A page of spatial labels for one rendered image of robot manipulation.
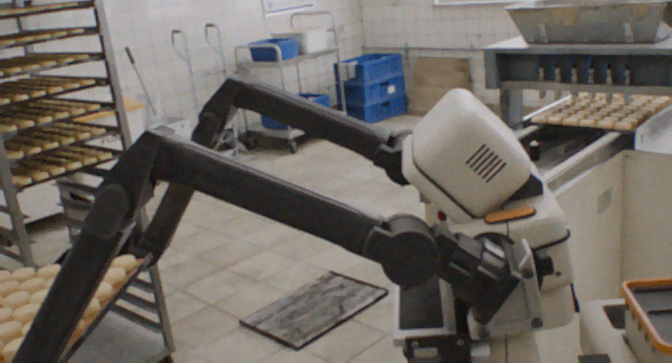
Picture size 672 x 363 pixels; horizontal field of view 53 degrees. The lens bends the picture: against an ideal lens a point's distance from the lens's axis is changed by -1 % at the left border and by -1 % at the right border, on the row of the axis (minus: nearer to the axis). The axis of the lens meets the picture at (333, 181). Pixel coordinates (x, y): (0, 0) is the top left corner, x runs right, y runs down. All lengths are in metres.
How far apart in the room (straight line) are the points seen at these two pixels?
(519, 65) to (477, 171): 1.69
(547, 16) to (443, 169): 1.60
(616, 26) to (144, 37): 4.25
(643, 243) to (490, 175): 1.61
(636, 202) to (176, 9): 4.47
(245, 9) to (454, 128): 5.59
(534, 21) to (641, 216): 0.77
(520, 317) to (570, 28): 1.70
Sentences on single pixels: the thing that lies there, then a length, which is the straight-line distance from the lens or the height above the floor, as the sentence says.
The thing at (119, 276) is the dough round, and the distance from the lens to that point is 1.40.
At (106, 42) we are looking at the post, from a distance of 2.54.
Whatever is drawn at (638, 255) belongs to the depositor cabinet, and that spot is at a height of 0.46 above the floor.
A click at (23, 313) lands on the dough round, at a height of 1.01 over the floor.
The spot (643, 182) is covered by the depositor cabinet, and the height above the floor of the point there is 0.73.
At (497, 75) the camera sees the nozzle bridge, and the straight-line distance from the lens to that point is 2.64.
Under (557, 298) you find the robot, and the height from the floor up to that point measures 1.00.
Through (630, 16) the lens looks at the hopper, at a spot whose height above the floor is 1.27.
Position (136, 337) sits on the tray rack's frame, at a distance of 3.03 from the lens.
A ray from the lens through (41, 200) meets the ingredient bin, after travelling 4.97.
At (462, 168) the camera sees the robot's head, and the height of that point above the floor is 1.24.
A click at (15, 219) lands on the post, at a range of 2.44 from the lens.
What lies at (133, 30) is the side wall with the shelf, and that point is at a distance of 5.90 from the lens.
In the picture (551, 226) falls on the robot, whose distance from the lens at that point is 1.02.
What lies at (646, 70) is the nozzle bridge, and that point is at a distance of 2.49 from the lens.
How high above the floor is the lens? 1.54
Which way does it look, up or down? 18 degrees down
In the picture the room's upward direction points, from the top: 7 degrees counter-clockwise
